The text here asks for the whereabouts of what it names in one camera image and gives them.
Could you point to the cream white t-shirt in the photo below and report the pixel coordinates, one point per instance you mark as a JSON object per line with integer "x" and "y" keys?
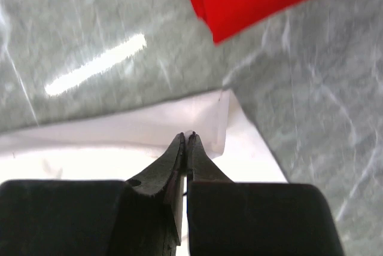
{"x": 118, "y": 146}

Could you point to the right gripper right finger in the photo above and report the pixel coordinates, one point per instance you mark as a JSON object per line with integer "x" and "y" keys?
{"x": 199, "y": 166}

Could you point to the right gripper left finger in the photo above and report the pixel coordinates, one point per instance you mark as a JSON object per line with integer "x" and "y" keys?
{"x": 163, "y": 181}

